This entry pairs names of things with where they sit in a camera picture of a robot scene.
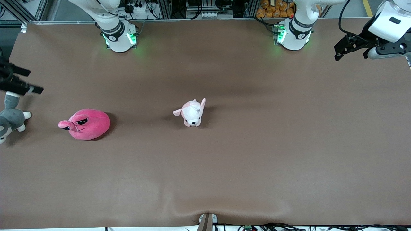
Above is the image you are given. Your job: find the aluminium table edge rail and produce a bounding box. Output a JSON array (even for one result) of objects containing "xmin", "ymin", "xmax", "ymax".
[{"xmin": 25, "ymin": 18, "xmax": 280, "ymax": 25}]

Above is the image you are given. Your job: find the brown table cover mat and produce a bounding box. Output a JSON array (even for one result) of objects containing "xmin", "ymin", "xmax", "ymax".
[{"xmin": 0, "ymin": 18, "xmax": 411, "ymax": 229}]

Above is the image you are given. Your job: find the hot pink round plush toy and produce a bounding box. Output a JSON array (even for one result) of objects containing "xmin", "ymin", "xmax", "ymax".
[{"xmin": 58, "ymin": 108, "xmax": 111, "ymax": 141}]

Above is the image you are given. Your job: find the grey white husky plush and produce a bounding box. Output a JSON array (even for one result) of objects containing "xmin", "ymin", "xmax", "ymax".
[{"xmin": 0, "ymin": 92, "xmax": 32, "ymax": 144}]

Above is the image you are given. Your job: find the pale pink white plush dog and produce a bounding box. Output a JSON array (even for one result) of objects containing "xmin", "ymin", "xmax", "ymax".
[{"xmin": 173, "ymin": 98, "xmax": 206, "ymax": 128}]

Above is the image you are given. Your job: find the white terminal block strip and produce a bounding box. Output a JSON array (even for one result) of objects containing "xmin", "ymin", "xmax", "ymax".
[{"xmin": 198, "ymin": 12, "xmax": 227, "ymax": 19}]

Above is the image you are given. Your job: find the orange packed items pile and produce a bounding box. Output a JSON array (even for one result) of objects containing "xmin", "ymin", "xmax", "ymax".
[{"xmin": 256, "ymin": 0, "xmax": 322, "ymax": 19}]

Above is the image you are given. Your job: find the metal table edge bracket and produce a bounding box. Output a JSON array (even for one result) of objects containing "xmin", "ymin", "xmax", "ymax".
[{"xmin": 197, "ymin": 213, "xmax": 218, "ymax": 231}]

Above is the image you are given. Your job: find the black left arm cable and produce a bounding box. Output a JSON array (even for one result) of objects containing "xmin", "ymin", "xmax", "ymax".
[{"xmin": 338, "ymin": 0, "xmax": 370, "ymax": 41}]

